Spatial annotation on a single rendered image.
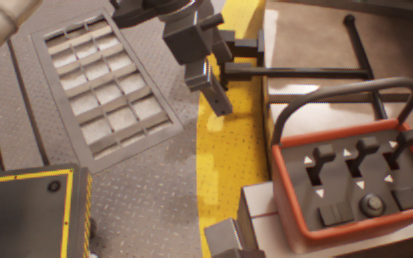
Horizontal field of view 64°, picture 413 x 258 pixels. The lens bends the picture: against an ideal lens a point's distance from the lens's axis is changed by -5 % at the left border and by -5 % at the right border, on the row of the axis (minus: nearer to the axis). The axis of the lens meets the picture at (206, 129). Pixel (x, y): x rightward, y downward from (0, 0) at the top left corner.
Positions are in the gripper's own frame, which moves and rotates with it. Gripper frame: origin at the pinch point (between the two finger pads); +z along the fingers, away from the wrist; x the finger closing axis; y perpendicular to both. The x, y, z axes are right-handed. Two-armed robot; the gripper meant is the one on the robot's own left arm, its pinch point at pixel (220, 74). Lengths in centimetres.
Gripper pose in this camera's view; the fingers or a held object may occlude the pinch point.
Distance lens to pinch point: 56.5
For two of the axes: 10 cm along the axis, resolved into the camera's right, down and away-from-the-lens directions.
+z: 4.2, 6.2, 6.6
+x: 0.3, -7.4, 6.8
